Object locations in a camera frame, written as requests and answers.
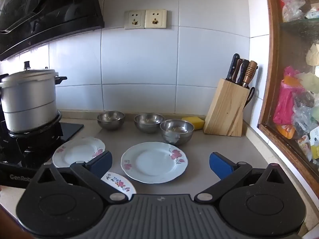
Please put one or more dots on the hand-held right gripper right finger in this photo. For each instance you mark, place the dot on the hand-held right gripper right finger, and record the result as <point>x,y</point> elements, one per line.
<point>220,165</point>

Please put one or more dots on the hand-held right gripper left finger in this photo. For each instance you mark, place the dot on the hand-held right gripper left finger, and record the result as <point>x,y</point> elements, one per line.
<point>101,164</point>

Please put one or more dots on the large steel bowl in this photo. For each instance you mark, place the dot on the large steel bowl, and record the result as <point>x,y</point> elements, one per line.
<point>177,133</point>

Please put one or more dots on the person's left forearm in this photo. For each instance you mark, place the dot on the person's left forearm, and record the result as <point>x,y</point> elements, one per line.
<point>6,225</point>

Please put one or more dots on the small multicolour floral plate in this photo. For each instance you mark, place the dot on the small multicolour floral plate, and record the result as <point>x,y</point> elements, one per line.
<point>119,183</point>

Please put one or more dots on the black gas stove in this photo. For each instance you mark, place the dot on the black gas stove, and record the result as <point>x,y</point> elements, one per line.
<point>37,139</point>

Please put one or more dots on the small steel bowl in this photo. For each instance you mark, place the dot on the small steel bowl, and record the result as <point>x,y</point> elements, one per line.
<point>111,122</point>

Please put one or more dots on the yellow sponge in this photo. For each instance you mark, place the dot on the yellow sponge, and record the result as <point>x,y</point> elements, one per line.
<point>194,122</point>

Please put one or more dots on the large white floral plate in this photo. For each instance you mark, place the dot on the large white floral plate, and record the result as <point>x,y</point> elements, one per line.
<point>153,163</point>

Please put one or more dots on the wooden knife block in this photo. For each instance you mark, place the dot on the wooden knife block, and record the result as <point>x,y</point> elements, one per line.
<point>224,112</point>

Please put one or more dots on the aluminium pressure cooker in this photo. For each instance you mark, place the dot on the aluminium pressure cooker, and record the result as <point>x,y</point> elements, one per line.
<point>30,99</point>

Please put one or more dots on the orange packet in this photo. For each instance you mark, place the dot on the orange packet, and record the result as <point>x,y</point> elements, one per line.
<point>286,130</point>

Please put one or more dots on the pink plastic bag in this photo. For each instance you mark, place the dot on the pink plastic bag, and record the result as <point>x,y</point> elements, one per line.
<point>285,104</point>

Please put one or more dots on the crumpled clear plastic bags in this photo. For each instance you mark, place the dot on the crumpled clear plastic bags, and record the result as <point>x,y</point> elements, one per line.
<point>305,114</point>

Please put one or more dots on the wooden framed glass cabinet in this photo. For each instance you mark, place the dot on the wooden framed glass cabinet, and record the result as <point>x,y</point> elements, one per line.
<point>274,79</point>

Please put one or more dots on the black range hood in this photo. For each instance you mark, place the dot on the black range hood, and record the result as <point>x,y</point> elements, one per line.
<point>49,7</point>

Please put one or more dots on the clear plastic bag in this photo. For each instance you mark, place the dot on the clear plastic bag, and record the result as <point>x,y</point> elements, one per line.
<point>295,8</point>

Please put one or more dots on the cream wall socket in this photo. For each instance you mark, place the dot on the cream wall socket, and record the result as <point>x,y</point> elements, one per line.
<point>155,18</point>
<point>134,19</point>

